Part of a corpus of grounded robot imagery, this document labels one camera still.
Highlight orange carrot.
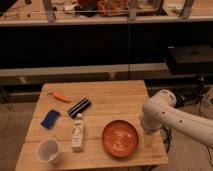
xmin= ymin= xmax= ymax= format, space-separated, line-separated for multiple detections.
xmin=47 ymin=92 xmax=71 ymax=103

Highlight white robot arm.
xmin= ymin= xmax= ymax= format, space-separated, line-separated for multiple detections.
xmin=140 ymin=89 xmax=213 ymax=149

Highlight black box on floor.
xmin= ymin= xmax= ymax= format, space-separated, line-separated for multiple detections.
xmin=166 ymin=45 xmax=213 ymax=75

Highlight orange ceramic bowl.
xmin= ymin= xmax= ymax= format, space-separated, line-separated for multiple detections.
xmin=102 ymin=120 xmax=139 ymax=158

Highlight blue sponge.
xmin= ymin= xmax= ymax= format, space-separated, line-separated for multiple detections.
xmin=41 ymin=110 xmax=60 ymax=129

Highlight white plastic bottle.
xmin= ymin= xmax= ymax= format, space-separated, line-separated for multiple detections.
xmin=71 ymin=113 xmax=84 ymax=152

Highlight black floor cables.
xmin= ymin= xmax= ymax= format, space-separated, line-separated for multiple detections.
xmin=159 ymin=124 xmax=174 ymax=154

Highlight long shelf bench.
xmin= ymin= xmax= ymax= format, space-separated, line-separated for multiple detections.
xmin=0 ymin=0 xmax=213 ymax=27

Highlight black striped box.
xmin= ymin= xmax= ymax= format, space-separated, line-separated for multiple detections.
xmin=68 ymin=98 xmax=91 ymax=119

